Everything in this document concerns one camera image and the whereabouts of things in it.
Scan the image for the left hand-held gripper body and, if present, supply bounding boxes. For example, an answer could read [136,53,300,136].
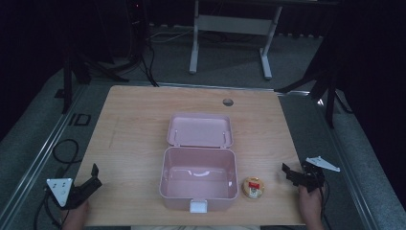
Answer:
[46,176,103,211]

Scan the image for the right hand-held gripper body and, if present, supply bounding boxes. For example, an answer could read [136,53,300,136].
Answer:
[299,155,341,194]

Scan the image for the round yellow snack packet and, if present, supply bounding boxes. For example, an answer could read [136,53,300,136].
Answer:
[241,176,266,200]

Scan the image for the pink plastic storage box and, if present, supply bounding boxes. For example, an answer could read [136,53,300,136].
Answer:
[158,112,239,215]

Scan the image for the person's right hand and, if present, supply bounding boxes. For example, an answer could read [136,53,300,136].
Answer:
[298,184,326,222]

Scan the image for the person's left hand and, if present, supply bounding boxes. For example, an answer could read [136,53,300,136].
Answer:
[61,199,92,230]

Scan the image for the black tripod stand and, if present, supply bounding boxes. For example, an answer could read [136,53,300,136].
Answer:
[275,37,355,129]
[54,32,151,115]

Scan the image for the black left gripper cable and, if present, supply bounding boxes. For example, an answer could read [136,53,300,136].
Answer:
[33,188,69,230]

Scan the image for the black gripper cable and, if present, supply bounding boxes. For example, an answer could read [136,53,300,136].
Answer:
[319,179,333,230]
[33,188,69,230]

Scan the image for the black looped floor cable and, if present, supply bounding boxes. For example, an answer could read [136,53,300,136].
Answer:
[51,138,83,175]

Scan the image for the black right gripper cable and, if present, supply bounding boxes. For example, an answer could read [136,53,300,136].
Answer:
[319,179,333,230]

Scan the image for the silver floor rail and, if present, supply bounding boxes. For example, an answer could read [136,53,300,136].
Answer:
[0,83,89,224]

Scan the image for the black hanging cables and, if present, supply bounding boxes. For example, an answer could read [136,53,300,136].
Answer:
[127,0,161,88]

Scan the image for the white metal desk frame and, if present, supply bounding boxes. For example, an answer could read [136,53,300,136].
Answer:
[189,0,339,81]

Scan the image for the white floor cable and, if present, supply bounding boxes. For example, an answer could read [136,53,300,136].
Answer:
[147,29,194,44]

